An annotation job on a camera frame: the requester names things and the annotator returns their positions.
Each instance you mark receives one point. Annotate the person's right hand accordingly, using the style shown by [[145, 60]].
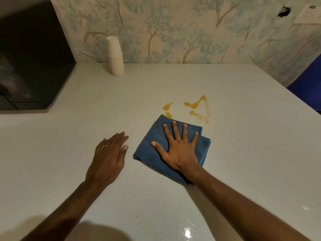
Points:
[[180, 154]]

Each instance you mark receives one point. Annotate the person's left hand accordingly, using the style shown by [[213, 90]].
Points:
[[106, 163]]

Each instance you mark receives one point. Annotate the person's right middle finger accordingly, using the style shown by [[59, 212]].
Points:
[[176, 131]]

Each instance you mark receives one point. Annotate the person's right thumb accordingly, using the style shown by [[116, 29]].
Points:
[[159, 150]]

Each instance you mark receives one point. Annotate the person's left thumb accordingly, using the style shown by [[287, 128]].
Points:
[[122, 156]]

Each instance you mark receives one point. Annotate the person's right little finger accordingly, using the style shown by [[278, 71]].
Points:
[[193, 140]]

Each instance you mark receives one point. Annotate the blue cleaning cloth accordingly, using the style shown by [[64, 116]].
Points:
[[150, 145]]

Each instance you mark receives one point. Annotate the person's right forearm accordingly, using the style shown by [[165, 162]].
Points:
[[235, 205]]

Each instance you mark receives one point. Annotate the person's left forearm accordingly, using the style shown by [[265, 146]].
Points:
[[67, 213]]

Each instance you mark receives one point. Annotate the orange liquid spill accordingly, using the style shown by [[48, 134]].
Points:
[[195, 105]]

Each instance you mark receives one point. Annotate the stack of white paper cups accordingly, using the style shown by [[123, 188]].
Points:
[[115, 60]]

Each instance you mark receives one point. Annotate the blue chair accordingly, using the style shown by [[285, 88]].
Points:
[[308, 85]]

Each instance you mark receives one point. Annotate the black microwave oven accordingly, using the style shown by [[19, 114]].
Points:
[[32, 60]]

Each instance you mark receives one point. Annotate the white wall socket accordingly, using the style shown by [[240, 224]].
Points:
[[308, 14]]

